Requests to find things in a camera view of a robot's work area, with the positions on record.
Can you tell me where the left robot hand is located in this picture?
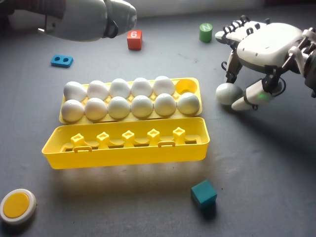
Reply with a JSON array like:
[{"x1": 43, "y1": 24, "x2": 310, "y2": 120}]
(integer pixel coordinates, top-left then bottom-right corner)
[{"x1": 13, "y1": 0, "x2": 138, "y2": 42}]

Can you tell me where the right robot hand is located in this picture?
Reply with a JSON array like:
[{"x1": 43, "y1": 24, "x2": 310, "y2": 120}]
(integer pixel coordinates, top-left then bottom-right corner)
[{"x1": 214, "y1": 15, "x2": 306, "y2": 111}]

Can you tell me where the white toy egg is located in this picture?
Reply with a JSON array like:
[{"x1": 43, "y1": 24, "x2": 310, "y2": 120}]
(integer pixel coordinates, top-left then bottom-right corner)
[
  {"x1": 130, "y1": 77, "x2": 153, "y2": 97},
  {"x1": 177, "y1": 92, "x2": 200, "y2": 115},
  {"x1": 130, "y1": 95, "x2": 154, "y2": 118},
  {"x1": 84, "y1": 97, "x2": 109, "y2": 121},
  {"x1": 61, "y1": 99, "x2": 85, "y2": 122},
  {"x1": 63, "y1": 81, "x2": 87, "y2": 101},
  {"x1": 108, "y1": 96, "x2": 131, "y2": 119},
  {"x1": 86, "y1": 80, "x2": 110, "y2": 100},
  {"x1": 109, "y1": 78, "x2": 131, "y2": 98},
  {"x1": 153, "y1": 76, "x2": 176, "y2": 95},
  {"x1": 154, "y1": 93, "x2": 177, "y2": 117},
  {"x1": 215, "y1": 83, "x2": 244, "y2": 106}
]

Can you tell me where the yellow egg carton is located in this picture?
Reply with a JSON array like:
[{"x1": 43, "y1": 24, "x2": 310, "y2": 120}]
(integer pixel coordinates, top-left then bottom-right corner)
[{"x1": 41, "y1": 77, "x2": 210, "y2": 170}]

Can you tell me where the blue block with two holes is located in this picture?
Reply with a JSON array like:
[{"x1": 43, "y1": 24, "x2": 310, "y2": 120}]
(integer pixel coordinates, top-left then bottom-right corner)
[{"x1": 50, "y1": 54, "x2": 74, "y2": 68}]

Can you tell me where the red numbered cube block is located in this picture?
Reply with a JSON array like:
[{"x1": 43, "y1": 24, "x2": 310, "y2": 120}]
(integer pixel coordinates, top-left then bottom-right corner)
[{"x1": 127, "y1": 30, "x2": 143, "y2": 51}]

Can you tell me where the green cylinder block with N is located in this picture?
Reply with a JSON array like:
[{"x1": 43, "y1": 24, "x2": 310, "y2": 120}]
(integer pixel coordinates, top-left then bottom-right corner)
[{"x1": 199, "y1": 23, "x2": 213, "y2": 42}]

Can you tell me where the grey table cloth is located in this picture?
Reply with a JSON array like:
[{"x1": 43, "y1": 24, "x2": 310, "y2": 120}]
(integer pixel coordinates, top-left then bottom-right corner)
[{"x1": 0, "y1": 7, "x2": 316, "y2": 237}]

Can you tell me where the teal cube block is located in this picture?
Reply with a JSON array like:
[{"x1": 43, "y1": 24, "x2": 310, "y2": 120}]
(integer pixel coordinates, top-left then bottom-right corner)
[{"x1": 190, "y1": 179, "x2": 218, "y2": 210}]

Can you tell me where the white disc with yellow centre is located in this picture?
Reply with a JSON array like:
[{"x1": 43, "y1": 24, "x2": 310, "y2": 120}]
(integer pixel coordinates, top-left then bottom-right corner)
[{"x1": 0, "y1": 188, "x2": 37, "y2": 225}]

